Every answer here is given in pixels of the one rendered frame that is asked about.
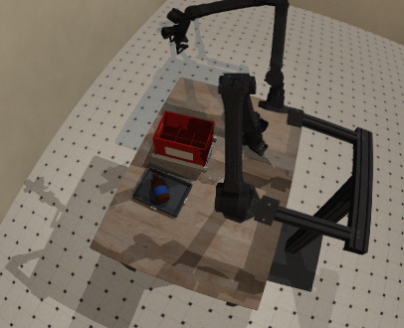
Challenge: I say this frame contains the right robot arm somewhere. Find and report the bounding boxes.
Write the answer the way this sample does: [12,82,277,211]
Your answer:
[161,0,290,108]

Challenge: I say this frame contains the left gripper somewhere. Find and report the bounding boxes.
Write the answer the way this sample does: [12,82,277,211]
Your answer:
[243,132,269,156]

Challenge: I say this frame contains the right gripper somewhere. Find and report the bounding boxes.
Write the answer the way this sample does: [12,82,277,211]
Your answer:
[169,31,189,54]

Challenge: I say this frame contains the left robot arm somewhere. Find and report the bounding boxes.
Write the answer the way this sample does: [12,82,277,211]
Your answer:
[215,73,269,221]

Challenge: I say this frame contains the red crate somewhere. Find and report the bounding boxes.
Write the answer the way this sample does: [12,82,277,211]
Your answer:
[152,110,214,166]

